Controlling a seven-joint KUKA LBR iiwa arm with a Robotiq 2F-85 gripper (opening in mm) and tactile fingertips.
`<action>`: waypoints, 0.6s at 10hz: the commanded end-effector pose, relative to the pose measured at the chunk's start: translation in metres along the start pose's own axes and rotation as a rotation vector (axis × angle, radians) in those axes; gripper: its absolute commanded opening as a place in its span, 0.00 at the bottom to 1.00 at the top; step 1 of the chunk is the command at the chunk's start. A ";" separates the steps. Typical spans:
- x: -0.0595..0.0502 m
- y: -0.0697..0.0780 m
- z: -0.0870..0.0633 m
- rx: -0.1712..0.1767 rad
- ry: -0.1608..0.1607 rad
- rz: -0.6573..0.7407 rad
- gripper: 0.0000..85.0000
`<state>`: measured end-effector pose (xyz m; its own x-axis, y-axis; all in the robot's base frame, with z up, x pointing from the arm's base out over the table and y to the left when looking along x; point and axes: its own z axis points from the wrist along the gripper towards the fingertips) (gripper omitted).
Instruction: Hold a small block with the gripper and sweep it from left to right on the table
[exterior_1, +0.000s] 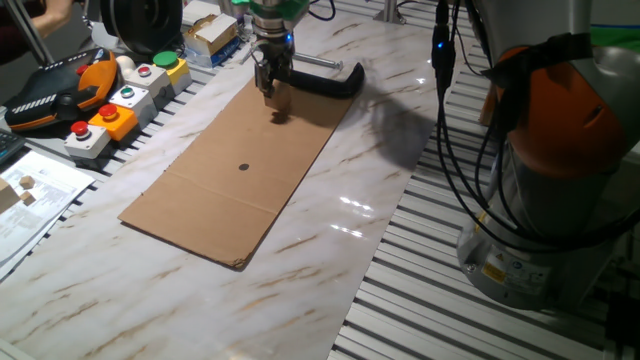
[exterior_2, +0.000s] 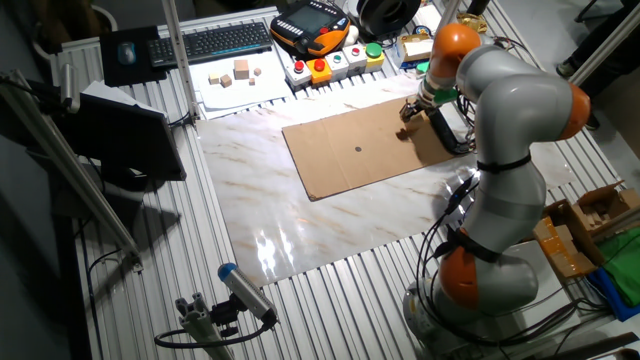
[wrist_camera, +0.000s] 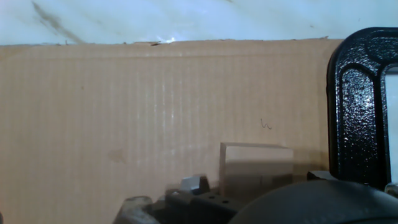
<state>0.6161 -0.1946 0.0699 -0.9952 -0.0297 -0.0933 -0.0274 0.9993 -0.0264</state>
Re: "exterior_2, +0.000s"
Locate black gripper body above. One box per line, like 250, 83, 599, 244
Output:
402, 97, 432, 120

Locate small cardboard box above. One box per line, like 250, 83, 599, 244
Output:
397, 33, 435, 64

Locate brown cardboard sheet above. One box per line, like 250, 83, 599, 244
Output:
281, 96, 459, 202

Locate yellow box green mushroom button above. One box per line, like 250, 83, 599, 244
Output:
363, 42, 386, 74

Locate white box small red button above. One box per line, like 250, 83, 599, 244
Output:
342, 43, 369, 76

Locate white box green button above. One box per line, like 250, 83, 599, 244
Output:
324, 51, 350, 83

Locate black filament spool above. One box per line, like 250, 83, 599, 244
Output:
357, 0, 422, 37

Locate orange box red button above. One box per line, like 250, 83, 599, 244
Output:
305, 58, 333, 86

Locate gold metal object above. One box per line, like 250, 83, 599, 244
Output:
455, 12, 489, 35

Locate black and orange teach pendant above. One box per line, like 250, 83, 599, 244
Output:
269, 0, 352, 57

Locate marble pattern table sheet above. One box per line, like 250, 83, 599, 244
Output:
196, 74, 576, 289

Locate white printed paper sheets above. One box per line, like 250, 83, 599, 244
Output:
188, 49, 296, 121

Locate orange brown carton stack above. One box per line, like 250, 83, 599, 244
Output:
532, 215, 597, 279

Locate open brown cardboard box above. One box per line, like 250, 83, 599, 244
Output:
544, 180, 640, 266

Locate black keyboard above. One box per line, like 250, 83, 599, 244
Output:
146, 21, 274, 69

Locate dark trouser leg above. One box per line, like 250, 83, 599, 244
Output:
574, 2, 640, 99

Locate green cloth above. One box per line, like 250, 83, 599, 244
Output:
597, 227, 640, 307

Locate black mouse pad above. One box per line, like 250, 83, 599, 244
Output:
98, 25, 169, 89

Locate blue bag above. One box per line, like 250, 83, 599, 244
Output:
587, 267, 640, 323

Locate black monitor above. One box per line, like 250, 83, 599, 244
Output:
57, 92, 188, 221

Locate dark wooden plank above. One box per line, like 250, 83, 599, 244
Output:
539, 332, 640, 360

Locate dark computer mouse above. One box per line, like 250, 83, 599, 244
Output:
117, 41, 137, 66

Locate short aluminium profile stub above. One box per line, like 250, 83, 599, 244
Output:
174, 292, 236, 360

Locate dark chair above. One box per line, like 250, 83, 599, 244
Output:
27, 0, 120, 56

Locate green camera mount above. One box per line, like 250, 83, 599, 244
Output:
415, 60, 460, 107

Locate black cable with inline plug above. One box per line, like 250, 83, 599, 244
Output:
414, 174, 479, 341

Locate aluminium frame post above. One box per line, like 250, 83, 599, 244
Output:
434, 0, 462, 36
568, 3, 640, 87
159, 0, 201, 123

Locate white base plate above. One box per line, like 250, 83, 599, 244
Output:
499, 239, 582, 346

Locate silver camera with blue cap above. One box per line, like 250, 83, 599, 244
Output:
217, 262, 279, 326

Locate black cable bundle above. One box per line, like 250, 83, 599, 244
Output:
424, 292, 617, 354

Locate black camera clamp mount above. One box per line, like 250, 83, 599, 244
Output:
209, 294, 242, 339

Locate black camera cable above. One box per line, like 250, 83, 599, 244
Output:
153, 319, 274, 350

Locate slanted aluminium frame bar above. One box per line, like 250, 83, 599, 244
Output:
0, 69, 145, 274

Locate thin black cable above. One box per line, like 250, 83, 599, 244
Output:
79, 247, 122, 360

